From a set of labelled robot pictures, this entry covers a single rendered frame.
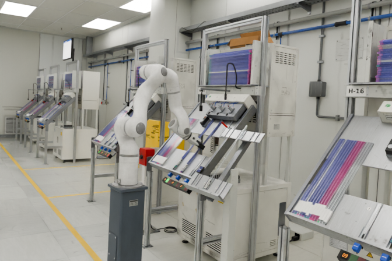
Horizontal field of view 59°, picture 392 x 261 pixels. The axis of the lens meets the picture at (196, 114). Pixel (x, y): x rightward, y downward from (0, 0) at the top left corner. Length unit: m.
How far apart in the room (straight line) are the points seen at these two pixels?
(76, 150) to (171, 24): 2.94
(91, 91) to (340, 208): 5.75
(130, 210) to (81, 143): 4.79
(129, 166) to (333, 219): 1.17
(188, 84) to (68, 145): 3.46
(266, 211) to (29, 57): 9.00
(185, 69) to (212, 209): 1.78
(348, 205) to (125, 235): 1.27
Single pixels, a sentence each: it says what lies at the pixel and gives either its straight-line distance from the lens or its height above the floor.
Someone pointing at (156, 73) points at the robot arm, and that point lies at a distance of 2.18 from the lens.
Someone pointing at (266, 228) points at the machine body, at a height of 0.28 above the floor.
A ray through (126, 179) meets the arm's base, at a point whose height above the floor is 0.75.
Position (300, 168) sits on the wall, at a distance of 4.23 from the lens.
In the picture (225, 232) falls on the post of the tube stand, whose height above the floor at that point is 0.45.
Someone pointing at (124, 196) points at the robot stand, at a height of 0.66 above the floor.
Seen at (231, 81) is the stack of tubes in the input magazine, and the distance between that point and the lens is 2.75.
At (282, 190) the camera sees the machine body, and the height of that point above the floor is 0.57.
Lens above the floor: 1.24
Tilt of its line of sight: 2 degrees down
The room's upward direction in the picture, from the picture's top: 3 degrees clockwise
